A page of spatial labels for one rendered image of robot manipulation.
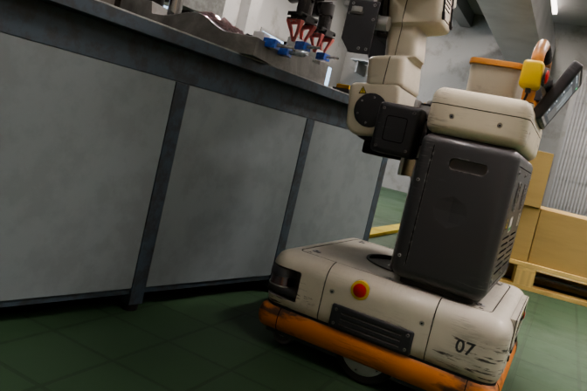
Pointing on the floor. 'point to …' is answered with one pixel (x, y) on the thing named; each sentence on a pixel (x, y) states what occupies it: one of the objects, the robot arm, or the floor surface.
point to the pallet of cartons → (549, 243)
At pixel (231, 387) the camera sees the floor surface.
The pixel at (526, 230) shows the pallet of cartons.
